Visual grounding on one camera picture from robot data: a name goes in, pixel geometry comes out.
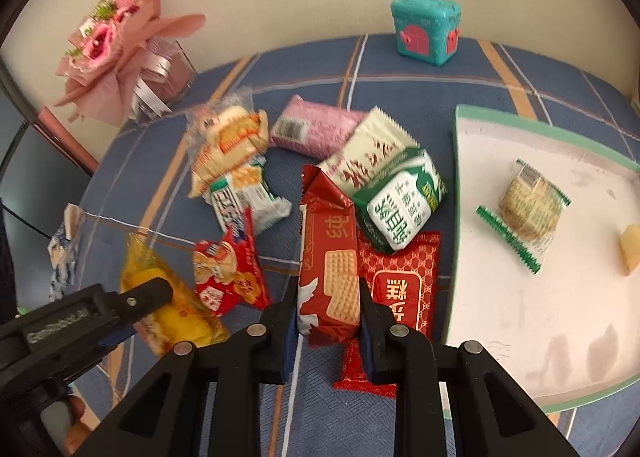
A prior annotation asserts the blue and white paper packet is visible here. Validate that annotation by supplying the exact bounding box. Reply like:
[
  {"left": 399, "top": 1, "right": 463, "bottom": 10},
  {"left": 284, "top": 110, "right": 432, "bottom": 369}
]
[{"left": 46, "top": 203, "right": 87, "bottom": 299}]

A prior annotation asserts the clear bread snack packet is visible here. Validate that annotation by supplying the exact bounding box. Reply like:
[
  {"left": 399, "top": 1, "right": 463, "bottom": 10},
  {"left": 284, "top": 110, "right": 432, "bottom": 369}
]
[{"left": 186, "top": 91, "right": 269, "bottom": 198}]

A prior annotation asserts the clear green-edged snack packet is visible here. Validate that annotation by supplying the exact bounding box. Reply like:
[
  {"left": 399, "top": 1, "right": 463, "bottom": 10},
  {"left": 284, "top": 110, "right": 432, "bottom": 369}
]
[{"left": 475, "top": 158, "right": 572, "bottom": 277}]

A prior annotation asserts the green-white cracker packet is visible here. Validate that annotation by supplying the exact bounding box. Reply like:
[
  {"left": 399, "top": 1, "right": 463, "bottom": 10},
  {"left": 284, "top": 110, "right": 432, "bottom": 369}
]
[{"left": 206, "top": 163, "right": 294, "bottom": 239}]

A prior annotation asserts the pink snack packet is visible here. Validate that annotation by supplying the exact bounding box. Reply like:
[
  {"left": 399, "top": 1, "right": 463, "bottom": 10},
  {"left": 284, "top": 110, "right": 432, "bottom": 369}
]
[{"left": 269, "top": 94, "right": 367, "bottom": 158}]

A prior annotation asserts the small red snack packet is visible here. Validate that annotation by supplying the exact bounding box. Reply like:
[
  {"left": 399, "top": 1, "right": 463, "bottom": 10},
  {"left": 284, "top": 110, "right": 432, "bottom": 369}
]
[{"left": 192, "top": 221, "right": 272, "bottom": 319}]

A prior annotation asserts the red milk biscuit packet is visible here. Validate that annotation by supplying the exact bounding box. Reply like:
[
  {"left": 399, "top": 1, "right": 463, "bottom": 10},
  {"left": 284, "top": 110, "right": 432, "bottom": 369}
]
[{"left": 296, "top": 164, "right": 362, "bottom": 349}]

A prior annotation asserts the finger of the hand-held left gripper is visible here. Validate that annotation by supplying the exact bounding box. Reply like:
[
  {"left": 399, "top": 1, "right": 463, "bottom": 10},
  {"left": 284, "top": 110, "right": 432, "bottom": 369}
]
[{"left": 100, "top": 277, "right": 175, "bottom": 352}]

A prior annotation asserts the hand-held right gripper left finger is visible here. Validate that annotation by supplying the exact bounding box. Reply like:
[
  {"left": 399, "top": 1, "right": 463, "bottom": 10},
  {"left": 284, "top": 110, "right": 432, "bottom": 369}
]
[{"left": 85, "top": 277, "right": 299, "bottom": 457}]

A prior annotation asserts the green and white biscuit packet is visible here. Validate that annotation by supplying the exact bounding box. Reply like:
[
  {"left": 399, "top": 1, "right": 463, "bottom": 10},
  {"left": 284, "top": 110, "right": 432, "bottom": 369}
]
[{"left": 351, "top": 147, "right": 449, "bottom": 254}]

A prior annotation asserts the clear pink gift box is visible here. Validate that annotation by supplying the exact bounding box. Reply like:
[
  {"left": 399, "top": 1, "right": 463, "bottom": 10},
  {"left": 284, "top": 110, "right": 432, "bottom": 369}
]
[{"left": 131, "top": 36, "right": 199, "bottom": 118}]

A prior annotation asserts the teal toy box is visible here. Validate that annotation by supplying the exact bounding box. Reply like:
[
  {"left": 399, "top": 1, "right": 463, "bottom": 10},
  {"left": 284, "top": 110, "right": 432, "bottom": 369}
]
[{"left": 389, "top": 0, "right": 464, "bottom": 68}]

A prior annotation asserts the pink flower bouquet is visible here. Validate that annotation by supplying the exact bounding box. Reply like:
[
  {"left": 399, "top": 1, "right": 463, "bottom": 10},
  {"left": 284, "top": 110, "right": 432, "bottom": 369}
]
[{"left": 52, "top": 0, "right": 207, "bottom": 128}]

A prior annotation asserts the thin black cable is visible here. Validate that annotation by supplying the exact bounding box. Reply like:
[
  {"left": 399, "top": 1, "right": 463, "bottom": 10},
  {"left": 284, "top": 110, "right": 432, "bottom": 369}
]
[{"left": 0, "top": 194, "right": 53, "bottom": 240}]

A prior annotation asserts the cream packet with red lettering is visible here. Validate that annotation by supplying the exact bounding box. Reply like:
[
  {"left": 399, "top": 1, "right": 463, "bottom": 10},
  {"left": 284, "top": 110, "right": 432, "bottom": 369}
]
[{"left": 316, "top": 106, "right": 422, "bottom": 195}]

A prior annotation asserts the pale yellow wrapped pastry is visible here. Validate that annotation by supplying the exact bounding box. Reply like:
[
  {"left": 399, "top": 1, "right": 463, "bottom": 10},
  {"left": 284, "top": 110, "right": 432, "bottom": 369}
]
[{"left": 619, "top": 223, "right": 640, "bottom": 279}]

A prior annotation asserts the blue plaid bedsheet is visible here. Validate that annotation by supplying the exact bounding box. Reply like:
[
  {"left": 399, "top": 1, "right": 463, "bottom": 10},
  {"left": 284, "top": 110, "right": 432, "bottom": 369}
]
[{"left": 65, "top": 32, "right": 640, "bottom": 457}]

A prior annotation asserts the red gold-patterned cake packet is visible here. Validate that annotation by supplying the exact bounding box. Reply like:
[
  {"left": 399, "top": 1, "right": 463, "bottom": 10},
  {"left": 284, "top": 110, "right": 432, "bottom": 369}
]
[{"left": 333, "top": 231, "right": 442, "bottom": 396}]

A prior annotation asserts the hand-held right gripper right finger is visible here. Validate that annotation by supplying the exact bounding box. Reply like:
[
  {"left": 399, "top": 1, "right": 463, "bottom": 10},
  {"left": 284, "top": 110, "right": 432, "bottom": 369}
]
[{"left": 360, "top": 281, "right": 583, "bottom": 457}]

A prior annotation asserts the white tray with green rim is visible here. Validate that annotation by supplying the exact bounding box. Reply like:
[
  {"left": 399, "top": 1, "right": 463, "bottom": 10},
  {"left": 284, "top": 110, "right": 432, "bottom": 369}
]
[{"left": 442, "top": 104, "right": 640, "bottom": 414}]

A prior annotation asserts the yellow cake packet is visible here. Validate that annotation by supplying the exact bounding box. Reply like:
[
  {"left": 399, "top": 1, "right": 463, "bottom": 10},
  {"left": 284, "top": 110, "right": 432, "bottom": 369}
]
[{"left": 119, "top": 232, "right": 232, "bottom": 359}]

